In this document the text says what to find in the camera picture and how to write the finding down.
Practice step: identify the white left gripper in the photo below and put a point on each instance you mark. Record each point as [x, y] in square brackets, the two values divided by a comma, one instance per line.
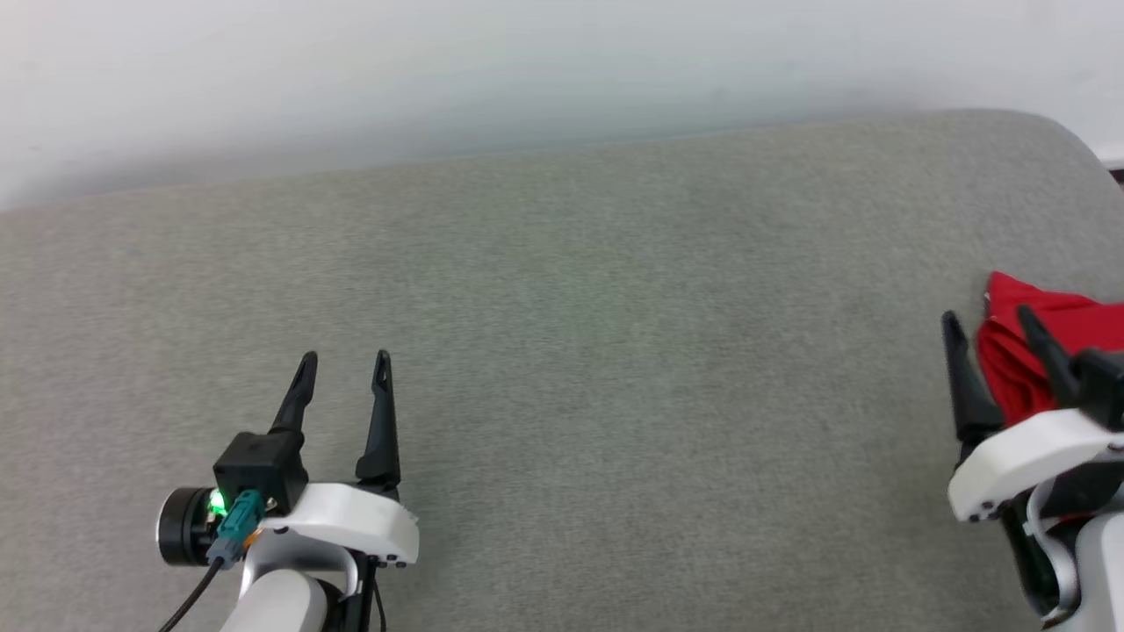
[351, 522]

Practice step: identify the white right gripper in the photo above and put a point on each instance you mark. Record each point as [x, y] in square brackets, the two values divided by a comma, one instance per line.
[1019, 461]

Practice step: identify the red and white basketball jersey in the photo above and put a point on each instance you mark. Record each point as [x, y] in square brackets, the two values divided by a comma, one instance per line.
[1036, 351]

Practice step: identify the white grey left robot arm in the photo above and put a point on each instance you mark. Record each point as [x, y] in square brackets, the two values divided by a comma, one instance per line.
[281, 592]

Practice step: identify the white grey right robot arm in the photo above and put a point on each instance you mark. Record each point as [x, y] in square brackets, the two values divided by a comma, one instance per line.
[1076, 553]

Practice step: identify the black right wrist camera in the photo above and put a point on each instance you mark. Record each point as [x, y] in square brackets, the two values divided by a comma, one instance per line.
[1102, 386]

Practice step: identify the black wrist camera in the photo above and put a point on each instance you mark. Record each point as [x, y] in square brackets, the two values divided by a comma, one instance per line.
[1102, 386]
[246, 487]

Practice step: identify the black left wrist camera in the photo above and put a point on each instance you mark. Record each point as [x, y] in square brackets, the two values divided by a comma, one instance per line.
[246, 487]

